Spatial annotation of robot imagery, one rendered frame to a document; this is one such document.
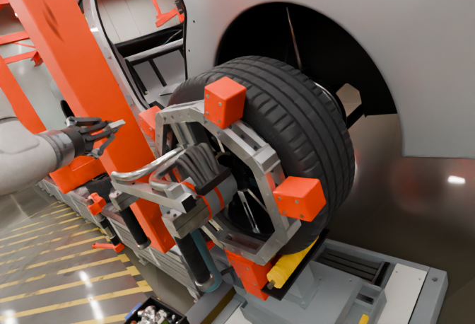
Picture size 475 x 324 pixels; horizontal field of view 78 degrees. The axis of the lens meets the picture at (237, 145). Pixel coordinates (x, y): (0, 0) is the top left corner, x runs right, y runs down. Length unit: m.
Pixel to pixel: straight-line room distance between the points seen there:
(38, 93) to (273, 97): 13.22
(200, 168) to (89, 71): 0.68
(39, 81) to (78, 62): 12.64
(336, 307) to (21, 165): 1.10
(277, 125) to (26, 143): 0.52
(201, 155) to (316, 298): 0.85
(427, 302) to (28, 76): 13.55
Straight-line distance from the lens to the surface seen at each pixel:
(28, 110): 3.10
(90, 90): 1.20
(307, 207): 0.67
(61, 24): 1.23
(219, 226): 1.13
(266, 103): 0.73
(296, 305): 1.33
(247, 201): 1.01
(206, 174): 0.65
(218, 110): 0.69
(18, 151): 0.68
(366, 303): 1.36
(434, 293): 1.51
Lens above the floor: 1.23
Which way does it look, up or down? 19 degrees down
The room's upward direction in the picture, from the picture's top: 21 degrees counter-clockwise
